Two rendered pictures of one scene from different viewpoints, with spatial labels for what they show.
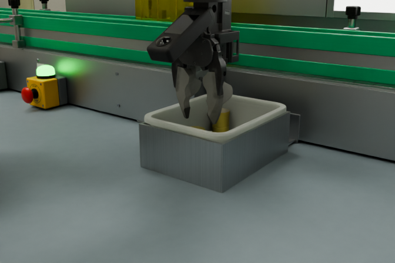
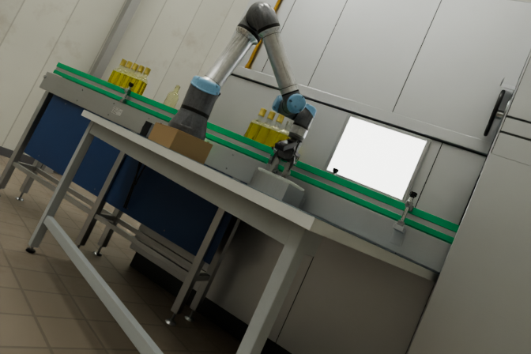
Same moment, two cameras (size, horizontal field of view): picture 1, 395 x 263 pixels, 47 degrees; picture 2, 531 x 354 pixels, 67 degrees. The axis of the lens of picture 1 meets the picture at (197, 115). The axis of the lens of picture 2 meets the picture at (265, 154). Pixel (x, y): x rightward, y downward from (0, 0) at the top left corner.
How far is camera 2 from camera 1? 1.10 m
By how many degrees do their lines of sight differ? 24
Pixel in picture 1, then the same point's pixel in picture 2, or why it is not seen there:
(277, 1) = (305, 157)
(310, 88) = (313, 189)
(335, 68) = (324, 185)
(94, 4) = not seen: hidden behind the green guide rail
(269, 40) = (303, 167)
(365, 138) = (327, 213)
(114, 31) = (239, 137)
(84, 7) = not seen: hidden behind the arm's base
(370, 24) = not seen: hidden behind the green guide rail
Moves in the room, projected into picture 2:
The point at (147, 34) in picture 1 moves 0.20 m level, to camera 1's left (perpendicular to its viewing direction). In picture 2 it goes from (254, 144) to (218, 126)
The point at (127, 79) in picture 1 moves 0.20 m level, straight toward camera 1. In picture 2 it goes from (237, 159) to (249, 162)
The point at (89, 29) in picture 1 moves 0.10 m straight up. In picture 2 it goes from (225, 133) to (234, 115)
